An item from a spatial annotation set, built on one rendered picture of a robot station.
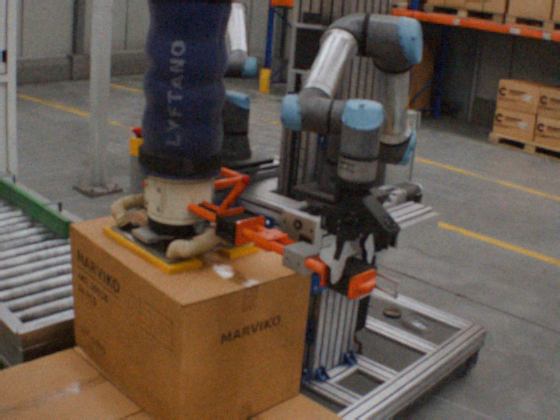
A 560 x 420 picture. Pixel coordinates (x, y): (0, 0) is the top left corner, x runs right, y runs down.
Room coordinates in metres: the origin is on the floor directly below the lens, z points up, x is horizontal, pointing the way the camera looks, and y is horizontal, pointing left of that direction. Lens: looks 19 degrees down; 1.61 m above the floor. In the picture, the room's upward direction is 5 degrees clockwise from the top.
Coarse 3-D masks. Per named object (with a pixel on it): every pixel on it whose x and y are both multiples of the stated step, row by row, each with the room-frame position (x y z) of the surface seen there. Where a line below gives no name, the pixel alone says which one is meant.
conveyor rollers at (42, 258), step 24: (0, 216) 2.81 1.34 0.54; (24, 216) 2.83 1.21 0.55; (0, 240) 2.54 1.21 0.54; (24, 240) 2.54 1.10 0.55; (48, 240) 2.62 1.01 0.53; (0, 264) 2.28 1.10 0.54; (24, 264) 2.29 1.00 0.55; (48, 264) 2.34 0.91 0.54; (0, 288) 2.09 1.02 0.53; (24, 288) 2.09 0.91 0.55; (48, 288) 2.15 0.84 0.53; (24, 312) 1.90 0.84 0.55; (48, 312) 1.96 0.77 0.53; (72, 312) 1.95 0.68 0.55
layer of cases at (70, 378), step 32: (64, 352) 1.69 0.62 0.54; (0, 384) 1.47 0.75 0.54; (32, 384) 1.50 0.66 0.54; (64, 384) 1.52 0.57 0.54; (96, 384) 1.54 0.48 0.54; (0, 416) 1.33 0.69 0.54; (32, 416) 1.35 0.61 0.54; (64, 416) 1.37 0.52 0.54; (96, 416) 1.39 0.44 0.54; (128, 416) 1.41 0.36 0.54; (256, 416) 1.47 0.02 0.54; (288, 416) 1.48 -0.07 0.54; (320, 416) 1.49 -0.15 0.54
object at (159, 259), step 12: (108, 228) 1.69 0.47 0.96; (120, 228) 1.68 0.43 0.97; (132, 228) 1.65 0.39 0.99; (120, 240) 1.63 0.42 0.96; (132, 240) 1.61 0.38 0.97; (168, 240) 1.57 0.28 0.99; (144, 252) 1.55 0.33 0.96; (156, 252) 1.54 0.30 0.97; (156, 264) 1.50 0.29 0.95; (168, 264) 1.49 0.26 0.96; (180, 264) 1.49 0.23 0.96; (192, 264) 1.51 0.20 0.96
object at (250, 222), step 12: (216, 216) 1.49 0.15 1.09; (228, 216) 1.51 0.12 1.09; (240, 216) 1.52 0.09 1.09; (252, 216) 1.53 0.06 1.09; (264, 216) 1.50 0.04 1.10; (216, 228) 1.49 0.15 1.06; (228, 228) 1.47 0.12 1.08; (240, 228) 1.45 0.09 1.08; (252, 228) 1.47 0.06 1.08; (228, 240) 1.45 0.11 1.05; (240, 240) 1.45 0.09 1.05
